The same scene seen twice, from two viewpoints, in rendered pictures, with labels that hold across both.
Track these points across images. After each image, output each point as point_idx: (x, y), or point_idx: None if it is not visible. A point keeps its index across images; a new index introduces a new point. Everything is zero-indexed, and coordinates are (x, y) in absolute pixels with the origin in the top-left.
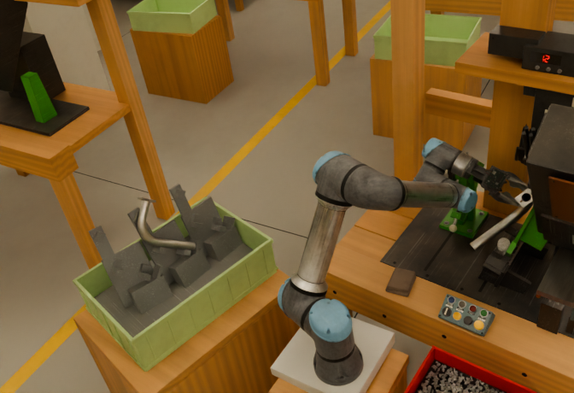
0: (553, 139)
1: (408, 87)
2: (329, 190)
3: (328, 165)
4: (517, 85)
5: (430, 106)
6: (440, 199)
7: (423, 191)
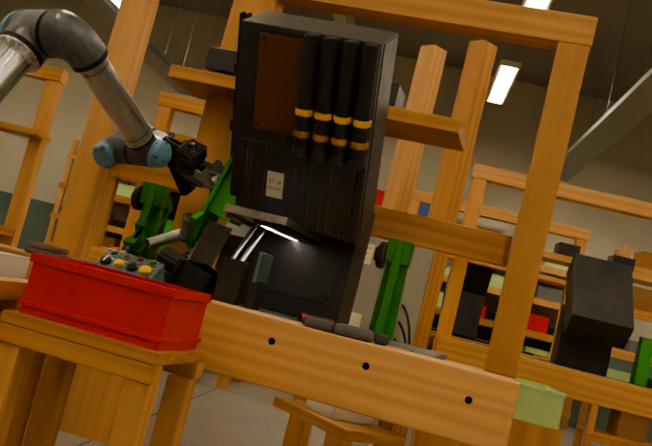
0: (267, 17)
1: (106, 122)
2: (20, 26)
3: (27, 10)
4: (225, 117)
5: (121, 165)
6: (135, 114)
7: (122, 83)
